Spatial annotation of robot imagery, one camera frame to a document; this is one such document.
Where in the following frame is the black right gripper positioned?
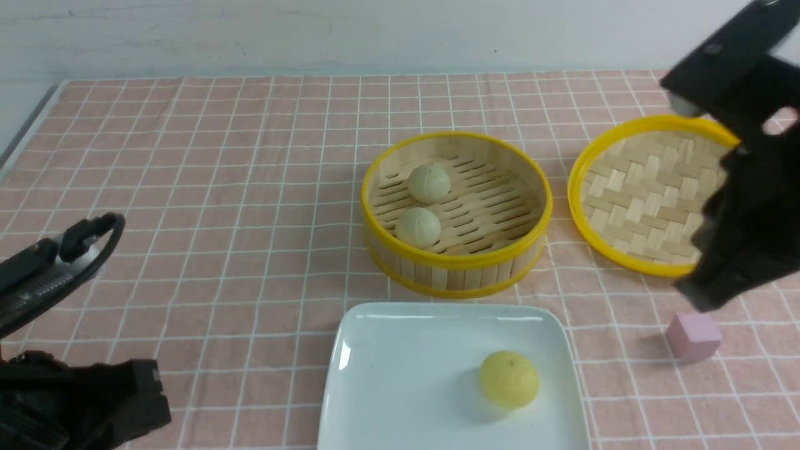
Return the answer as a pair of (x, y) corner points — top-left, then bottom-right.
(674, 56), (800, 313)

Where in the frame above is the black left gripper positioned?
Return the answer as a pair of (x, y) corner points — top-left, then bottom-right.
(1, 351), (172, 449)

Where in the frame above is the yellow steamed bun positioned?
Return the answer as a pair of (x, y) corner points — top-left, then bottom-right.
(478, 351), (540, 409)

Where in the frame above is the white steamed bun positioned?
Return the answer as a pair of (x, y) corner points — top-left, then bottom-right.
(406, 164), (451, 204)
(394, 207), (442, 249)

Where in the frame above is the white steamed bun front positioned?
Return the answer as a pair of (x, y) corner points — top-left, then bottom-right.
(394, 207), (442, 249)

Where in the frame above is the white square plate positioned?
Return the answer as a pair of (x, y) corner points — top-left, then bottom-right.
(317, 302), (592, 449)

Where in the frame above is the pink cube block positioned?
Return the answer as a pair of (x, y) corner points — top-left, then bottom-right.
(665, 313), (723, 363)

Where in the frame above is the yellow rimmed woven steamer lid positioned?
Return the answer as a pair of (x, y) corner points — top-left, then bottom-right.
(567, 115), (738, 278)

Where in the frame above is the pink checkered tablecloth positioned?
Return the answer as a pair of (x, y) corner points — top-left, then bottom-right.
(1, 69), (798, 449)

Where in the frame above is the yellow rimmed bamboo steamer basket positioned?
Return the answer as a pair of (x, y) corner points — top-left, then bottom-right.
(360, 131), (553, 299)

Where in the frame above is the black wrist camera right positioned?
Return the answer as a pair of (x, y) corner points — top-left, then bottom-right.
(660, 1), (798, 118)

